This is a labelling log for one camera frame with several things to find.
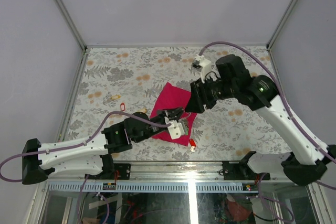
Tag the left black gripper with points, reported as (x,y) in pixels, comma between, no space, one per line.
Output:
(176,114)

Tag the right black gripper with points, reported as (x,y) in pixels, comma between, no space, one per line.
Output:
(199,96)

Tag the large keyring with keys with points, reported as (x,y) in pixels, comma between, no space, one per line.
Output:
(184,121)

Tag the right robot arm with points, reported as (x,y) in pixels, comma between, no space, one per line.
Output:
(305,163)

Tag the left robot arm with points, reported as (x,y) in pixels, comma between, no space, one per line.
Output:
(92,156)

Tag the pink folded cloth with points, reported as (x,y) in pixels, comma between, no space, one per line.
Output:
(173,97)

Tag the red outline key tag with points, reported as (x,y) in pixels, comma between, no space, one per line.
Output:
(122,107)

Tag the small yellow key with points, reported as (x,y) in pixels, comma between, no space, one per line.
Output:
(115,97)

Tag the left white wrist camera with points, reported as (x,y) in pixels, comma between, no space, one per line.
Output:
(175,129)

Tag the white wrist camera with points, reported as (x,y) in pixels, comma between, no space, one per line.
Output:
(175,129)
(202,65)

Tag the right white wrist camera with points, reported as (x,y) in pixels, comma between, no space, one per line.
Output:
(202,65)

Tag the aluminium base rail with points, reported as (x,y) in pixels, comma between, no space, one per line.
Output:
(169,177)

